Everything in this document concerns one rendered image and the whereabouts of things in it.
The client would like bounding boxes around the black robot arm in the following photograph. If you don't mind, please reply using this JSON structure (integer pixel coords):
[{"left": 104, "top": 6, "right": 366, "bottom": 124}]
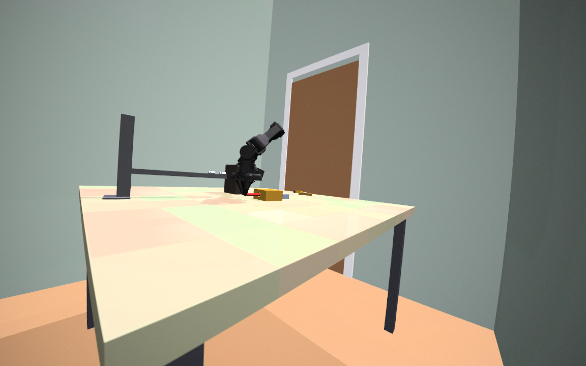
[{"left": 236, "top": 122, "right": 285, "bottom": 177}]

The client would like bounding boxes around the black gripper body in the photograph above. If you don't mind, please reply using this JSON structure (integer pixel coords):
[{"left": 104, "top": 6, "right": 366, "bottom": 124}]
[{"left": 231, "top": 161, "right": 262, "bottom": 181}]

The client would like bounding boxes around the yellow block with round hole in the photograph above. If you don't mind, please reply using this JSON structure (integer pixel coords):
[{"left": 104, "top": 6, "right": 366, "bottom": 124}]
[{"left": 253, "top": 189, "right": 283, "bottom": 201}]

